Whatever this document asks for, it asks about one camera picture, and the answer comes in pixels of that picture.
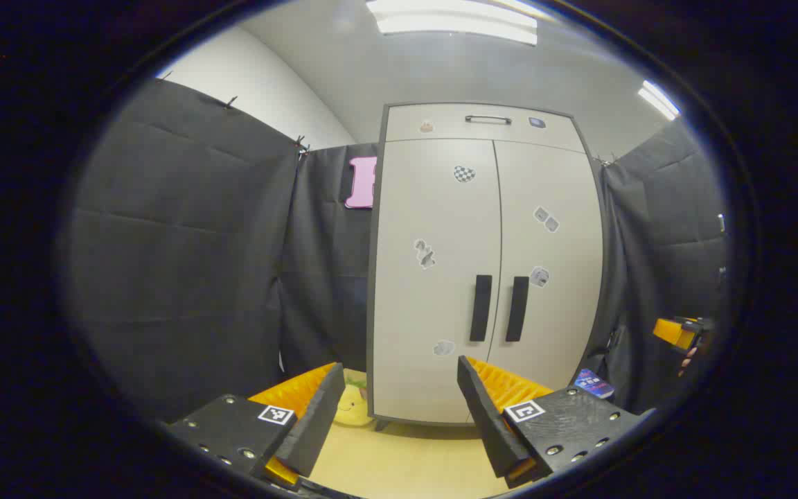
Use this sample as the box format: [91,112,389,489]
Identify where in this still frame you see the yellow plush toy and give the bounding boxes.
[333,371,373,427]

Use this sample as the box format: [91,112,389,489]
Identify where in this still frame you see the blue book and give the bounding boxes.
[574,369,615,400]

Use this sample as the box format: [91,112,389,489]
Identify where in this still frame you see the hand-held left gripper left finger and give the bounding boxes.
[163,362,346,489]

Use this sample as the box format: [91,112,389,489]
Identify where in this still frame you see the long ceiling light panel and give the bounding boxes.
[366,0,538,46]

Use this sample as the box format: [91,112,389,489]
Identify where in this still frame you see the grey cabinet drawer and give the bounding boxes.
[385,104,585,153]

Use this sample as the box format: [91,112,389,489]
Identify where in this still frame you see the cabinet door with checkered sticker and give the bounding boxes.
[371,139,502,423]

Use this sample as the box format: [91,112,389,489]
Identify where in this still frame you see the grey double-door shoe cabinet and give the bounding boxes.
[366,102,605,427]

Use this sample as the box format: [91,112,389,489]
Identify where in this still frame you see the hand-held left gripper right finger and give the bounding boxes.
[457,356,642,489]

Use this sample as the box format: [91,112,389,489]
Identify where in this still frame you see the black backdrop cloth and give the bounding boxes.
[60,78,732,423]

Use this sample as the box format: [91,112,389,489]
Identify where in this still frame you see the small ceiling light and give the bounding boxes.
[638,80,681,121]

